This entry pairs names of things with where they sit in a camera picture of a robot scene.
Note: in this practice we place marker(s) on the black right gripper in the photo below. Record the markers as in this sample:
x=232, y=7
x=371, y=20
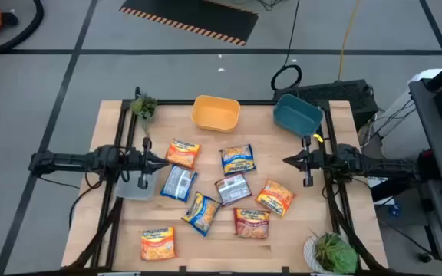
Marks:
x=310, y=161

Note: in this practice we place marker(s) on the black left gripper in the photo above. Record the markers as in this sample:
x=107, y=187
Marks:
x=144, y=163

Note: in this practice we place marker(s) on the orange Maruchan noodle pack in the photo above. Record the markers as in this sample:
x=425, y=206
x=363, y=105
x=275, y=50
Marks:
x=182, y=153
x=158, y=243
x=275, y=197

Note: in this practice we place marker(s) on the blue Maruchan noodle pack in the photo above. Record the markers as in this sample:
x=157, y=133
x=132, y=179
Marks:
x=179, y=183
x=202, y=212
x=238, y=159

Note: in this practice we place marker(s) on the red Maruchan noodle pack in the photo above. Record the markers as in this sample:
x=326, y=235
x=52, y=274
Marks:
x=233, y=189
x=251, y=223

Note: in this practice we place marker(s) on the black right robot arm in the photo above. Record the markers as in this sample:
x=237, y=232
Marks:
x=370, y=165

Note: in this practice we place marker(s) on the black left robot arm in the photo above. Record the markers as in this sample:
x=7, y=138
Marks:
x=71, y=161

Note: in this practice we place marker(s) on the small yellow tag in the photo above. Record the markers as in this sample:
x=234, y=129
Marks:
x=318, y=138

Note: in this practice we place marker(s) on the grey translucent plastic bin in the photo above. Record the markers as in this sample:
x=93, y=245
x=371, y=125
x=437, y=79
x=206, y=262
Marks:
x=129, y=191

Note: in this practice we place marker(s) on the teal plastic bin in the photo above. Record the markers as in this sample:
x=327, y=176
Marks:
x=297, y=115

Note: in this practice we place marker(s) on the small green trailing plant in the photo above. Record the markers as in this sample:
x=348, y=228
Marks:
x=144, y=107

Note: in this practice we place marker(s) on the yellow plastic bin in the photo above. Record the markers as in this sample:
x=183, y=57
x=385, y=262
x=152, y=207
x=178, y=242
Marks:
x=215, y=114

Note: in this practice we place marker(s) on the black computer case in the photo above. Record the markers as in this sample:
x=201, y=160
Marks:
x=340, y=94

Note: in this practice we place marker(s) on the white paper sheet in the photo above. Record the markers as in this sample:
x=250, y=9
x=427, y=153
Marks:
x=376, y=184

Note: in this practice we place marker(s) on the succulent in white pot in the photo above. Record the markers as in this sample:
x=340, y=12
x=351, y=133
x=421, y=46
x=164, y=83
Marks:
x=336, y=255

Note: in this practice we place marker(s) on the white round bin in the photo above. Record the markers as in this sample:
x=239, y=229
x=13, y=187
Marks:
x=395, y=115

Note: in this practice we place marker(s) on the grey desk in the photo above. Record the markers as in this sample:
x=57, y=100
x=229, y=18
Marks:
x=436, y=145

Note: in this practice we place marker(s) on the black hazard-striped floor mat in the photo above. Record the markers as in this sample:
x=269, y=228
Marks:
x=194, y=17

